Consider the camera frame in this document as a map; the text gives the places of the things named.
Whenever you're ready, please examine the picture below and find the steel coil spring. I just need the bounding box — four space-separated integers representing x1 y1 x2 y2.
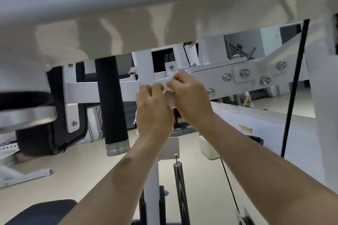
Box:
173 161 191 225

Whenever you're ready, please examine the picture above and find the thick black machine cable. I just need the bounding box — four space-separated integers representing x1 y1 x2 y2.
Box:
280 19 310 158

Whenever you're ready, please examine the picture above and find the person's right hand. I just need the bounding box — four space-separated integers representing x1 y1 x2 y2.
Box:
166 70 215 128

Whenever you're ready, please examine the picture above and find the white wipe cloth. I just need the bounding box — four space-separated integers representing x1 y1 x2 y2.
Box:
134 87 177 128

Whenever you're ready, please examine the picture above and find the white plastic box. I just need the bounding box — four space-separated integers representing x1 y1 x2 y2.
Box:
198 134 221 161

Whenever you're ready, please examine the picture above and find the thin black floor cable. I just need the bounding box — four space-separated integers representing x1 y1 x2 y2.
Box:
220 158 242 216

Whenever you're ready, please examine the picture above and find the person's left hand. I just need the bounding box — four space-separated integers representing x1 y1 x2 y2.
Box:
135 83 175 141

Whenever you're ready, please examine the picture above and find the white bench floor leg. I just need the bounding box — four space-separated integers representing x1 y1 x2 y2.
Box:
0 168 55 189

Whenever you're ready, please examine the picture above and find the black seat pad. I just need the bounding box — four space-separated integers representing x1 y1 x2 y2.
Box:
5 199 79 225

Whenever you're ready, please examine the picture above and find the person's left forearm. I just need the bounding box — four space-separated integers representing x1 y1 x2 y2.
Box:
59 134 175 225

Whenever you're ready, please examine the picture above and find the black back pad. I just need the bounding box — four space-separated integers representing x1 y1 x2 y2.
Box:
46 61 88 155

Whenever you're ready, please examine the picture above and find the black foam roller pad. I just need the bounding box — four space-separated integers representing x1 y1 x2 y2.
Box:
95 56 130 157

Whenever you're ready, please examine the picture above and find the steel pin handle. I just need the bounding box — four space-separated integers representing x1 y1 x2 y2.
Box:
246 47 257 61

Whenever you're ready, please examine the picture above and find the black roller with chrome ring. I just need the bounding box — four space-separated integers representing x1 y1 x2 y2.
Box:
0 90 59 158

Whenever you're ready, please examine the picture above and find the white gym machine frame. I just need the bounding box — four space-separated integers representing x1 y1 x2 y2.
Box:
0 0 338 225

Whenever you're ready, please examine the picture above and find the person's right forearm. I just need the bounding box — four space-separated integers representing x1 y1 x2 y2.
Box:
194 113 338 225

